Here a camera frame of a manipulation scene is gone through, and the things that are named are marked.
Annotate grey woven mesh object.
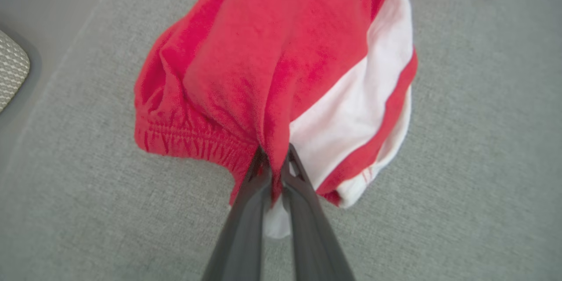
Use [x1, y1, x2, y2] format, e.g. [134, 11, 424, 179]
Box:
[0, 30, 31, 113]

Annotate grey fabric sofa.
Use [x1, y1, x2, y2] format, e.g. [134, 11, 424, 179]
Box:
[0, 0, 562, 281]

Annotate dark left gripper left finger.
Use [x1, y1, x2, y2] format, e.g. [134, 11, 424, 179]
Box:
[202, 145, 273, 281]

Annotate red shorts white stripes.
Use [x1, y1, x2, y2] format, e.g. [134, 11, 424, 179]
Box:
[134, 0, 508, 238]

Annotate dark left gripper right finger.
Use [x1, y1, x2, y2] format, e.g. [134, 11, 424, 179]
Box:
[281, 143, 356, 281]

